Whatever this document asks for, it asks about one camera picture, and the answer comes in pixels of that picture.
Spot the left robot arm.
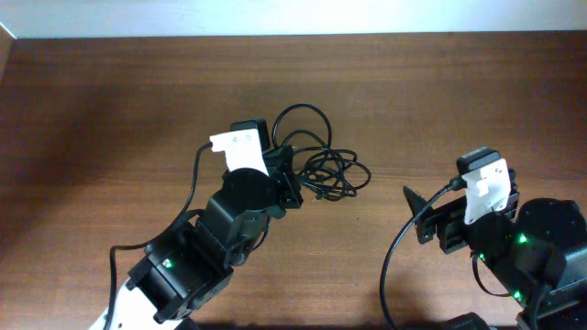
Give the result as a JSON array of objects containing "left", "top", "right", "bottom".
[{"left": 92, "top": 146, "right": 303, "bottom": 329}]

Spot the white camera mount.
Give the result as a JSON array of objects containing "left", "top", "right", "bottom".
[
  {"left": 209, "top": 130, "right": 269, "bottom": 176},
  {"left": 461, "top": 159, "right": 511, "bottom": 225}
]

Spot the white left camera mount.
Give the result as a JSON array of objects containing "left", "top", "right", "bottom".
[{"left": 209, "top": 130, "right": 269, "bottom": 176}]

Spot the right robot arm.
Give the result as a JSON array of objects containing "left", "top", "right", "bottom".
[{"left": 404, "top": 182, "right": 586, "bottom": 330}]

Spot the black left camera cable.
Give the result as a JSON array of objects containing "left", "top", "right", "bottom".
[{"left": 101, "top": 141, "right": 215, "bottom": 330}]

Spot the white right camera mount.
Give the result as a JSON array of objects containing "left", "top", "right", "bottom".
[{"left": 461, "top": 159, "right": 511, "bottom": 225}]

